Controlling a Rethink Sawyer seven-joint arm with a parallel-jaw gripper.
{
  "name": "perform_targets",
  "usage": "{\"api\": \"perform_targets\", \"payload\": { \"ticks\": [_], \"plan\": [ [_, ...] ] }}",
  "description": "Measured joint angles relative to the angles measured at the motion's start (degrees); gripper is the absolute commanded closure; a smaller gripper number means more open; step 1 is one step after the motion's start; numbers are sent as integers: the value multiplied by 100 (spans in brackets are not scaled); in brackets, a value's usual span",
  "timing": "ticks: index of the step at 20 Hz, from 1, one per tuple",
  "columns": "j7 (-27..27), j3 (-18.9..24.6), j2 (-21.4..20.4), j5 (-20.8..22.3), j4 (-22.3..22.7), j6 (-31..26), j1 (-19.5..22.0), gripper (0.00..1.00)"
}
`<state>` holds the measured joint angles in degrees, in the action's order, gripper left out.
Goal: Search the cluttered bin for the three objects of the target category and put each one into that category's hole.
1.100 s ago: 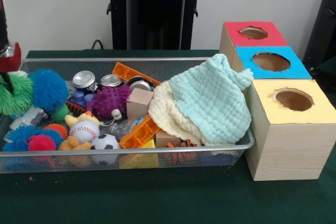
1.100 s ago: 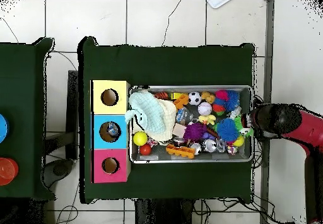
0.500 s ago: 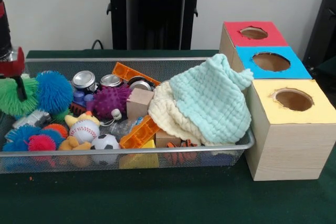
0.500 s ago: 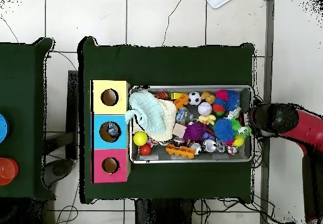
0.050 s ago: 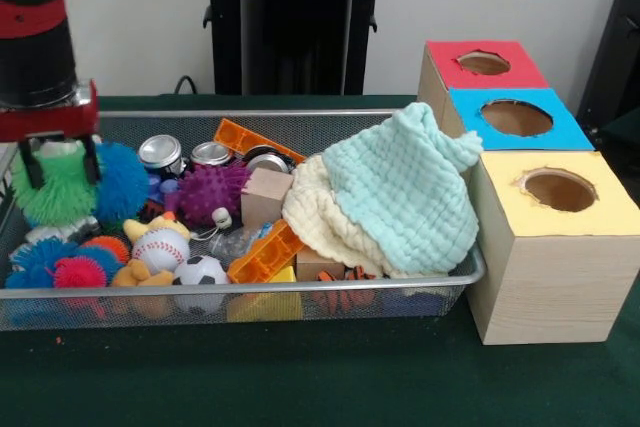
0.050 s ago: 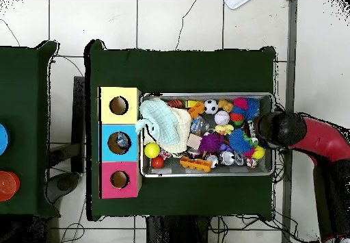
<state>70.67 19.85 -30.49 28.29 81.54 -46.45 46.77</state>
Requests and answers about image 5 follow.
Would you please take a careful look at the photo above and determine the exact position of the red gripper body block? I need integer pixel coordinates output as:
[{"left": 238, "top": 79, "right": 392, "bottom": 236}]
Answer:
[{"left": 0, "top": 79, "right": 100, "bottom": 143}]

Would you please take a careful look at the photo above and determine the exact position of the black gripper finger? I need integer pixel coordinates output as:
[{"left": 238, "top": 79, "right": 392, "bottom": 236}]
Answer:
[
  {"left": 82, "top": 135, "right": 102, "bottom": 183},
  {"left": 19, "top": 139, "right": 45, "bottom": 188}
]

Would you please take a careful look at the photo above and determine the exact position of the green spiky ball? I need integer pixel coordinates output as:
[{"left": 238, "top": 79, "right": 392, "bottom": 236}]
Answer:
[{"left": 10, "top": 139, "right": 101, "bottom": 226}]

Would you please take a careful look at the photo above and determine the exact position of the purple spiky ball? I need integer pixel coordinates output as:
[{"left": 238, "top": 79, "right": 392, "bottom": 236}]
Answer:
[{"left": 177, "top": 164, "right": 251, "bottom": 228}]

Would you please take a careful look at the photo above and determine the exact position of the crushed clear plastic bottle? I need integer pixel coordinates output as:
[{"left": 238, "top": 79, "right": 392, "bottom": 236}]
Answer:
[{"left": 207, "top": 224, "right": 274, "bottom": 258}]

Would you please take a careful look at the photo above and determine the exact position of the cream waffle cloth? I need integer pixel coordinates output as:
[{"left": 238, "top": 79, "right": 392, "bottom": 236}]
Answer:
[{"left": 281, "top": 154, "right": 401, "bottom": 278}]

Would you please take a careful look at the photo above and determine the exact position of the mint waffle cloth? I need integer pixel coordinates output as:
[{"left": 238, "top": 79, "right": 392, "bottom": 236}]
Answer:
[{"left": 321, "top": 101, "right": 485, "bottom": 276}]

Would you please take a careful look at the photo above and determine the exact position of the wooden box with three holes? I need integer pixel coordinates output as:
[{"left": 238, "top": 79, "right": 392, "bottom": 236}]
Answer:
[{"left": 415, "top": 39, "right": 640, "bottom": 346}]

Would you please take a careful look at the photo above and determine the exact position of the blue spiky toy with eyes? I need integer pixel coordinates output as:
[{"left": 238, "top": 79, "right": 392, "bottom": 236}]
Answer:
[{"left": 94, "top": 141, "right": 150, "bottom": 223}]

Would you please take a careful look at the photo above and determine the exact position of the silver drink can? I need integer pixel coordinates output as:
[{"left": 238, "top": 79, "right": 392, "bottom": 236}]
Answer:
[{"left": 138, "top": 134, "right": 184, "bottom": 171}]

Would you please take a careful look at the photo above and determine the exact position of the small baseball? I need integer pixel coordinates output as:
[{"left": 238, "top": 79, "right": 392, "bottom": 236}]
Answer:
[{"left": 132, "top": 229, "right": 191, "bottom": 273}]

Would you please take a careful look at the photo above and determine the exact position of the orange flat toy plate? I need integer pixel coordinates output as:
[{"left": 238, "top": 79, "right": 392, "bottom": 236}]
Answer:
[{"left": 214, "top": 117, "right": 306, "bottom": 163}]

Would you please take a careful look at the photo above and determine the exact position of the small soccer ball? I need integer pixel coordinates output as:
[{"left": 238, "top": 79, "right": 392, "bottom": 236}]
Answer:
[{"left": 173, "top": 255, "right": 230, "bottom": 314}]

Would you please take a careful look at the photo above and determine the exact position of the orange toy brick with pegs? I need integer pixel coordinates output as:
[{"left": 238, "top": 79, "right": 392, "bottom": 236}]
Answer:
[{"left": 227, "top": 219, "right": 306, "bottom": 284}]

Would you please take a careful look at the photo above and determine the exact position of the dark green table cloth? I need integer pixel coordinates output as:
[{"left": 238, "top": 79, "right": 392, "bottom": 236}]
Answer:
[{"left": 0, "top": 94, "right": 640, "bottom": 427}]

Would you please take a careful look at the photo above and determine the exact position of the black chair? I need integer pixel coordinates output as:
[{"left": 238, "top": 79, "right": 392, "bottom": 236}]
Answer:
[{"left": 574, "top": 0, "right": 640, "bottom": 148}]

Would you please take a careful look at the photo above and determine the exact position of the black pedestal cable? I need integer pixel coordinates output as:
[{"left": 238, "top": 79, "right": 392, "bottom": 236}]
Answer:
[{"left": 173, "top": 75, "right": 217, "bottom": 95}]

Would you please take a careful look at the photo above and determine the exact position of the wire mesh bin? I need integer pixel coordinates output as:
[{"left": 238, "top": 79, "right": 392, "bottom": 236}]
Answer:
[{"left": 0, "top": 107, "right": 487, "bottom": 332}]

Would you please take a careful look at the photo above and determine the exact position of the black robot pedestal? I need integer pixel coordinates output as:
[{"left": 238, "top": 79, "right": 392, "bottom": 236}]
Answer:
[{"left": 192, "top": 0, "right": 404, "bottom": 96}]

